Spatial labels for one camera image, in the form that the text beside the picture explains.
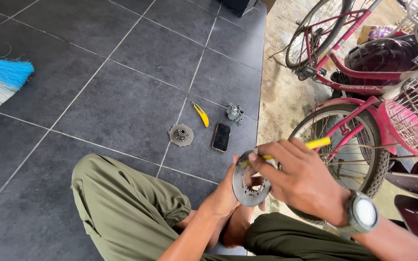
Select red bicycle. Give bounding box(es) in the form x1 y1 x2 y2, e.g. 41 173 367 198
285 0 418 95

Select small metal carburetor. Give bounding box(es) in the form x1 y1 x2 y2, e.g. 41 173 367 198
225 102 245 126

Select olive green trousers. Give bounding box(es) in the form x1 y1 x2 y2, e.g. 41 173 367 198
71 154 380 261

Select round metal gear hub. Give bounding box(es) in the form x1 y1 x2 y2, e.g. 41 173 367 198
169 124 194 147

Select yellow handled tool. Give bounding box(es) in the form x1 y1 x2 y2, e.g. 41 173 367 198
239 137 331 168

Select yellow utility knife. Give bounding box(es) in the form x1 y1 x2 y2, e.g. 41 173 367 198
193 102 209 128

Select cardboard box purple print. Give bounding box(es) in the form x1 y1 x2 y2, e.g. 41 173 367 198
356 25 398 45

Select round metal clutch plate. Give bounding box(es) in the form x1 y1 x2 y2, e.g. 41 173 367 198
232 148 281 207

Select person's left hand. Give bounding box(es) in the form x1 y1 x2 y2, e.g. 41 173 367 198
205 154 266 218

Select grey wrist watch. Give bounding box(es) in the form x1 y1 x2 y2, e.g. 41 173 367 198
337 190 380 235

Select black smartphone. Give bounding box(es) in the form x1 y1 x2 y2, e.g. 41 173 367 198
211 122 231 153

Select person's right hand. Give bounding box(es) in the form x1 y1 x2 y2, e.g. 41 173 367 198
248 138 351 227

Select black box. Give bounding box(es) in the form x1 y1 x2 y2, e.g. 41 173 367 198
219 0 258 17

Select dark maroon scooter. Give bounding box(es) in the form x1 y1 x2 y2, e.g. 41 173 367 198
385 159 418 251

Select pink bicycle with basket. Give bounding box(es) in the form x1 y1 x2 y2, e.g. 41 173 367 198
287 58 418 225

